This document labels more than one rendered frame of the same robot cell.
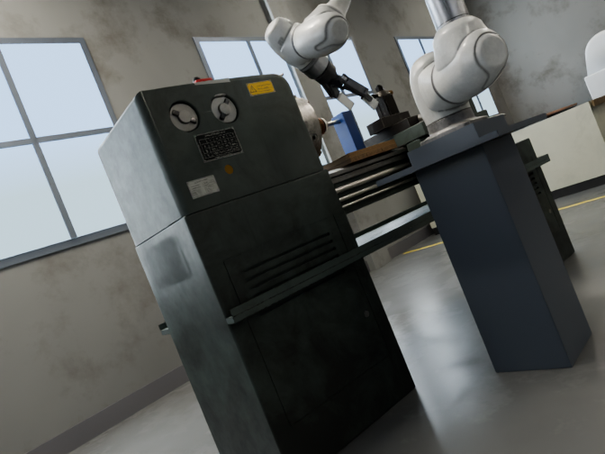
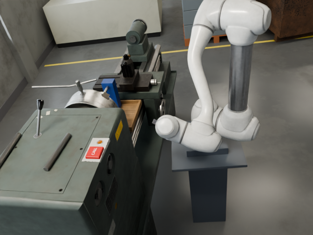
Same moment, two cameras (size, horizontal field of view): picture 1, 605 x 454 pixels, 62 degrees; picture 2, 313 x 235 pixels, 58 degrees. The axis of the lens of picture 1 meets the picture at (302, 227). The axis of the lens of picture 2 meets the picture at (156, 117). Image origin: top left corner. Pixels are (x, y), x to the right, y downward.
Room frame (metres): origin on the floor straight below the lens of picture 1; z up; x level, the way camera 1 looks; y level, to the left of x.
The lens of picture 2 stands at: (0.83, 0.42, 2.05)
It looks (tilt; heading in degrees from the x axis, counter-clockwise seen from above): 38 degrees down; 323
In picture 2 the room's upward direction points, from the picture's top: 10 degrees counter-clockwise
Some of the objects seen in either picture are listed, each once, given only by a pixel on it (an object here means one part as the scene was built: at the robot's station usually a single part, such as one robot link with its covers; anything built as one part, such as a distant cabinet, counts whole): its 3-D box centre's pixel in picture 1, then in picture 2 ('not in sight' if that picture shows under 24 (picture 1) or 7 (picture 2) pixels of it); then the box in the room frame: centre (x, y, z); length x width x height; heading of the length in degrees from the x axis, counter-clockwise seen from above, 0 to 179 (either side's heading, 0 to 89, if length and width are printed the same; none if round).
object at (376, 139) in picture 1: (387, 136); (123, 83); (2.45, -0.54, 0.95); 0.43 x 0.18 x 0.04; 38
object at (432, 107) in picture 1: (437, 86); (206, 115); (1.69, -0.60, 0.97); 0.18 x 0.16 x 0.22; 14
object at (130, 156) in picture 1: (210, 158); (69, 173); (1.85, 0.22, 1.06); 0.59 x 0.48 x 0.39; 128
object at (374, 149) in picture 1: (347, 164); (112, 114); (2.27, -0.29, 0.89); 0.36 x 0.30 x 0.04; 38
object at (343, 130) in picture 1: (349, 137); (112, 94); (2.32, -0.36, 1.00); 0.08 x 0.06 x 0.23; 38
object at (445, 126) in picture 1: (454, 124); not in sight; (1.71, -0.61, 0.83); 0.22 x 0.18 x 0.06; 135
